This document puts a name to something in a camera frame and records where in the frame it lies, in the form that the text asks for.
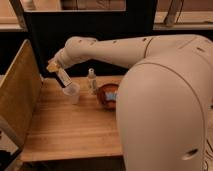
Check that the translucent white cup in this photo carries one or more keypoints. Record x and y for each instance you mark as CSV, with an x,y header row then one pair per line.
x,y
72,92

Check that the small clear bottle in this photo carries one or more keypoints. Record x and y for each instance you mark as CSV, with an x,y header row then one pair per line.
x,y
92,80

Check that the brown wooden bowl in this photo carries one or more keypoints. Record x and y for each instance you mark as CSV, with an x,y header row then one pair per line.
x,y
101,95

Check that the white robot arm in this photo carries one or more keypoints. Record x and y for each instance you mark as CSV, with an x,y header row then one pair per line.
x,y
163,100

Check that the black back panel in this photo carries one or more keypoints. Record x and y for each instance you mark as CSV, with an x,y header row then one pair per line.
x,y
49,31

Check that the wooden left side panel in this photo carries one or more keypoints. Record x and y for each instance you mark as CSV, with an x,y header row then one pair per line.
x,y
19,91

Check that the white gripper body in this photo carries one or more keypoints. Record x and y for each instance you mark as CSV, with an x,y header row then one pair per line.
x,y
60,60

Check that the blue sponge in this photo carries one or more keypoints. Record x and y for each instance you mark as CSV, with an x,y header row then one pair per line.
x,y
111,96

